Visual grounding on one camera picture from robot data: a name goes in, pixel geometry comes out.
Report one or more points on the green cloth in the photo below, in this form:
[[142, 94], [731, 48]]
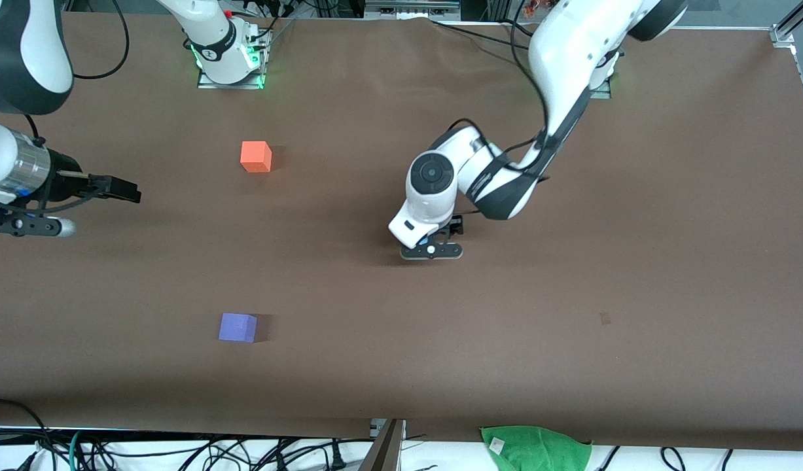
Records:
[[538, 451]]

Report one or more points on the orange block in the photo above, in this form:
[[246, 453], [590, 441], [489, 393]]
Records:
[[256, 157]]

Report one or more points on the aluminium profile bar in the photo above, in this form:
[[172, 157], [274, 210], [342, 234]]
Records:
[[385, 448]]

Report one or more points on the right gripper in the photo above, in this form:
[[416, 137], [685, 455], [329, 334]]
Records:
[[66, 182]]

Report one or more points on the black power plug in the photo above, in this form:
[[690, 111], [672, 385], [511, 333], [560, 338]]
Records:
[[337, 456]]

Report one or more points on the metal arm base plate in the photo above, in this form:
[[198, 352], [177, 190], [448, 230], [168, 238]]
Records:
[[208, 82], [604, 91]]

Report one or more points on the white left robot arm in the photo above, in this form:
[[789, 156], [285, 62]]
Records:
[[571, 59]]

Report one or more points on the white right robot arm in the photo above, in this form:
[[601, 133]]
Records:
[[21, 52]]

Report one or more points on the purple block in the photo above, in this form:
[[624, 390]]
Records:
[[237, 328]]

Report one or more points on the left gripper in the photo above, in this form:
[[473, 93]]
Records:
[[455, 227]]

